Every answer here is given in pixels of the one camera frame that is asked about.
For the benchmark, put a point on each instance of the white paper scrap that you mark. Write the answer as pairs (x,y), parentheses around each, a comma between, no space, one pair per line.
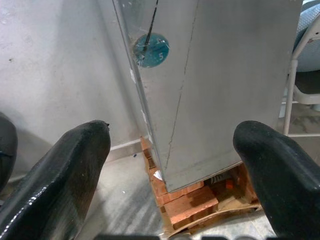
(158,175)

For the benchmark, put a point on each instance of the light blue cushion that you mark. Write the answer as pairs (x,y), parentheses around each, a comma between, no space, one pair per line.
(310,55)

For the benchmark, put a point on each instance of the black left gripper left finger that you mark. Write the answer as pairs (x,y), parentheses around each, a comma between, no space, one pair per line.
(57,180)

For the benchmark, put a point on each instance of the red clay brick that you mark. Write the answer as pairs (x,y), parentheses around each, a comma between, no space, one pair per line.
(175,192)
(192,207)
(150,160)

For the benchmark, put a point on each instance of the small orange block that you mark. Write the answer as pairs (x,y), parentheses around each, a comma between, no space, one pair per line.
(229,184)

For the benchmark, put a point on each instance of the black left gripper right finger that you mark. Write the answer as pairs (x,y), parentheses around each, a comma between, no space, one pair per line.
(282,180)

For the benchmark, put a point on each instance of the teal round sticker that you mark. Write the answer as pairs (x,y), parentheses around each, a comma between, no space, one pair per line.
(156,58)

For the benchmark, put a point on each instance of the black rounded object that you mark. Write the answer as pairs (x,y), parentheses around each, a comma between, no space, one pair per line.
(7,150)

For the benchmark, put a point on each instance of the silver fridge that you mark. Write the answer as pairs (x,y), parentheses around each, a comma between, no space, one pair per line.
(225,75)

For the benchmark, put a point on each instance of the white folding chair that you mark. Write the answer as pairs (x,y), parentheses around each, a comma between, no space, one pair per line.
(291,75)

